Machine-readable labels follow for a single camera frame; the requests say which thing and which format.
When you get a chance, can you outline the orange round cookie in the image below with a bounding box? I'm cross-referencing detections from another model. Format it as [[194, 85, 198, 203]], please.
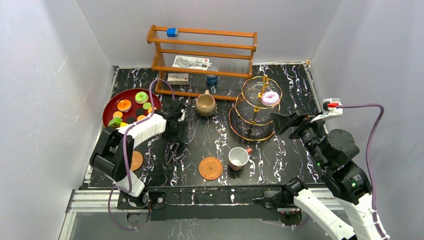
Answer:
[[136, 115, 146, 121], [147, 107, 157, 114]]

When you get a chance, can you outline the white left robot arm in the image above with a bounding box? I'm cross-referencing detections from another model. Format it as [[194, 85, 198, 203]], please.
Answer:
[[89, 100, 189, 208]]

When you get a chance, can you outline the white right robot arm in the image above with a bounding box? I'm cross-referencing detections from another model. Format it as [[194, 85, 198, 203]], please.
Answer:
[[270, 111, 390, 240]]

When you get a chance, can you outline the three-tier glass gold stand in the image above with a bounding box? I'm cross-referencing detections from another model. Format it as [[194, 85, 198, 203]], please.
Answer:
[[228, 75, 283, 141]]

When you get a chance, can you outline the green triangular toy cake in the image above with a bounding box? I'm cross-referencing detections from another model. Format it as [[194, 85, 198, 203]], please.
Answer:
[[107, 116, 123, 128]]

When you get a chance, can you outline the blue bottle cap jar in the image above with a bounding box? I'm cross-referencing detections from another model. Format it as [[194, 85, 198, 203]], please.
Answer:
[[206, 74, 219, 85]]

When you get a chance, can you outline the blue white eraser block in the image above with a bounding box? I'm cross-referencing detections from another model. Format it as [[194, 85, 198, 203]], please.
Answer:
[[166, 27, 179, 38]]

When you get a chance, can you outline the woven rattan coaster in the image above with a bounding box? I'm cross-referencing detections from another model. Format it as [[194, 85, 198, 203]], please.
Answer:
[[198, 156, 224, 181], [130, 150, 144, 172]]

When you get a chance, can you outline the pink frosted donut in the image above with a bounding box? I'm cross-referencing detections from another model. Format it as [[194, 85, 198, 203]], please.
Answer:
[[260, 91, 281, 107]]

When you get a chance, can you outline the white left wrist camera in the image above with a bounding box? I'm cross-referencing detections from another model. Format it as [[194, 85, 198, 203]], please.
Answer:
[[177, 109, 186, 122]]

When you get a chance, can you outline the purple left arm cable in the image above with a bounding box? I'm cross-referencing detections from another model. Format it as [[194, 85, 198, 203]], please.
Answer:
[[107, 78, 176, 232]]

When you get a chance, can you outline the small white red box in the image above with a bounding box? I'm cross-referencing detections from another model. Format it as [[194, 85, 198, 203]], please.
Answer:
[[167, 73, 189, 85]]

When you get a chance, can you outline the red round tray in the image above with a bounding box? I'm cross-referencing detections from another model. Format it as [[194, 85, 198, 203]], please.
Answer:
[[102, 88, 162, 128]]

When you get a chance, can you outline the pink floral mug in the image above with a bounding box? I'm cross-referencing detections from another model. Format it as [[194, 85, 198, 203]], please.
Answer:
[[228, 147, 253, 171]]

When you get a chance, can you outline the green round cookie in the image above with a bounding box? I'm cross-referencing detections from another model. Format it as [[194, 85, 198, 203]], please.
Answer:
[[142, 102, 152, 110]]

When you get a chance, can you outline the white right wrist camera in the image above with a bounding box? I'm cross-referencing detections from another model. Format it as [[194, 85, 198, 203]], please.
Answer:
[[311, 98, 343, 122]]

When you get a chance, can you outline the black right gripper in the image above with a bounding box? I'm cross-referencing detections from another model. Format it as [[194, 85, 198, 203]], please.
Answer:
[[268, 109, 327, 168]]

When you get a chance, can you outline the wooden shelf rack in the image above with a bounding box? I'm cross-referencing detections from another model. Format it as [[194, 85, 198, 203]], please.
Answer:
[[146, 25, 258, 80]]

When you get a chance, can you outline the left woven rattan coaster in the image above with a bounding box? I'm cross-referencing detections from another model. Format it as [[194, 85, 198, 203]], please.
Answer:
[[130, 150, 144, 172]]

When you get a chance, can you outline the small orange macaron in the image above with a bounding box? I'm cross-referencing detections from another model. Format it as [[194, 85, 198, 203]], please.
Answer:
[[112, 111, 123, 119]]

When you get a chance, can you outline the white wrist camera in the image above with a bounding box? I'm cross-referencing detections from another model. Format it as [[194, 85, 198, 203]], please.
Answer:
[[177, 109, 186, 122], [311, 98, 343, 122]]

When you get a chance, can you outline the orange white round cake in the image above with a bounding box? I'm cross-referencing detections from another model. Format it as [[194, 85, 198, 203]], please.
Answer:
[[116, 99, 132, 113]]

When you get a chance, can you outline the beige ceramic pitcher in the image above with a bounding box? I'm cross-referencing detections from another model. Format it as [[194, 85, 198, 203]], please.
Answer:
[[195, 89, 217, 117]]

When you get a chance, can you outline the white plastic packet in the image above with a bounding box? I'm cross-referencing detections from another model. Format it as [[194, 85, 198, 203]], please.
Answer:
[[172, 55, 212, 71]]

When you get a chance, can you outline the green frosted donut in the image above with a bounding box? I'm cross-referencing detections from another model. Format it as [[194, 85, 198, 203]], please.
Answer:
[[134, 91, 149, 105]]

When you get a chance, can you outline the black round cookie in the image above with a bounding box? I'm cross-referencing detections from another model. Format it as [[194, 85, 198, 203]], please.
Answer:
[[135, 107, 146, 116], [125, 116, 136, 125]]

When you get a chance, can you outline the centre woven rattan coaster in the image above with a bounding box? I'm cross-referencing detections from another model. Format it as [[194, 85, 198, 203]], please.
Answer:
[[198, 156, 224, 181]]

